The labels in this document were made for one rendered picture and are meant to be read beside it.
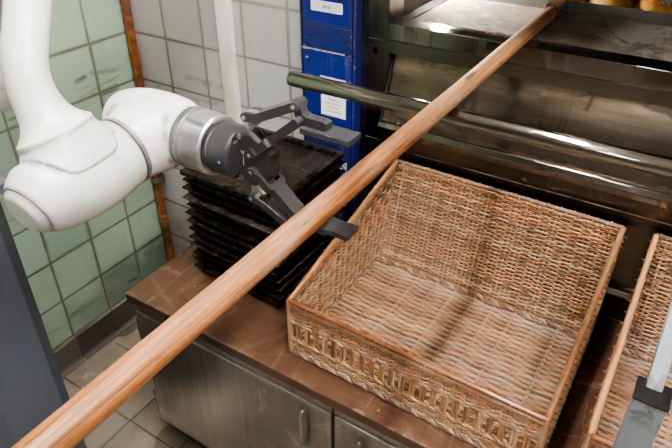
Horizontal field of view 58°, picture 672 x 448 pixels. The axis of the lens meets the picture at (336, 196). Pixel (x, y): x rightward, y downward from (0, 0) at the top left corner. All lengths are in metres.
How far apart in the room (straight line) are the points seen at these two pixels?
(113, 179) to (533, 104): 0.91
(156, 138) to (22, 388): 0.83
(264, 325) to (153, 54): 0.96
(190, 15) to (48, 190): 1.11
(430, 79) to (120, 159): 0.84
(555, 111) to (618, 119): 0.12
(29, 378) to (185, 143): 0.84
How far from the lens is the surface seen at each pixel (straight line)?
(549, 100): 1.38
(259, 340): 1.41
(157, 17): 1.93
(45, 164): 0.81
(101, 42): 1.98
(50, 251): 2.06
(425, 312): 1.46
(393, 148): 0.82
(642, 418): 0.91
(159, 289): 1.58
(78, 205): 0.81
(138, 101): 0.90
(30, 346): 1.49
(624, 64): 1.30
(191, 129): 0.84
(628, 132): 1.36
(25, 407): 1.58
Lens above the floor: 1.58
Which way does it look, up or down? 32 degrees down
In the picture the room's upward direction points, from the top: straight up
